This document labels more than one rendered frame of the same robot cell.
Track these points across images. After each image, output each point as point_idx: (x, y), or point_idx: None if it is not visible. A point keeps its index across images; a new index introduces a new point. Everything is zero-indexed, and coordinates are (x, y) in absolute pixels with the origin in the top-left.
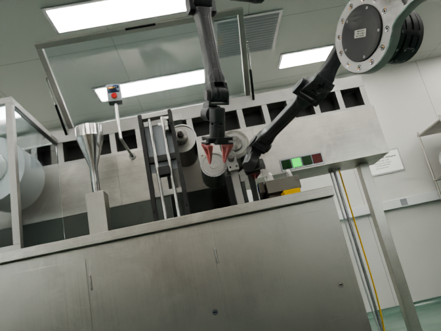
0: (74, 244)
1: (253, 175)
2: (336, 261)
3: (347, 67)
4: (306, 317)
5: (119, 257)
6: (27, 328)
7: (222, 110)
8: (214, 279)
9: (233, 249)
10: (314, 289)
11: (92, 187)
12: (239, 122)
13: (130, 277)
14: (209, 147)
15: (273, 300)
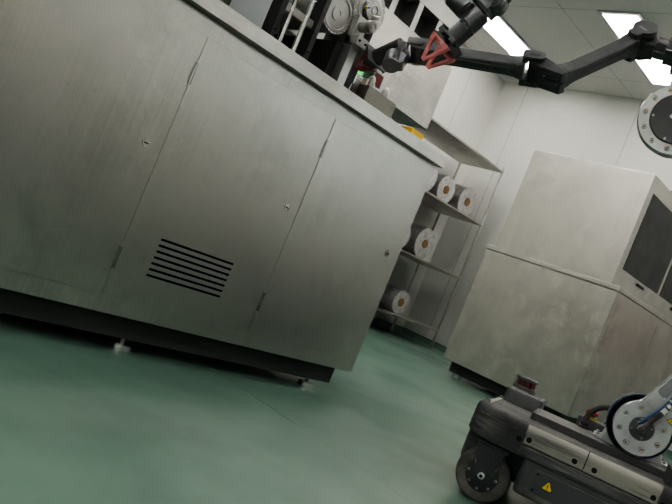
0: (211, 7)
1: (367, 68)
2: (397, 230)
3: (640, 128)
4: (347, 265)
5: (240, 68)
6: (83, 70)
7: (486, 23)
8: (307, 172)
9: (340, 154)
10: (368, 243)
11: None
12: None
13: (237, 103)
14: (446, 48)
15: (336, 231)
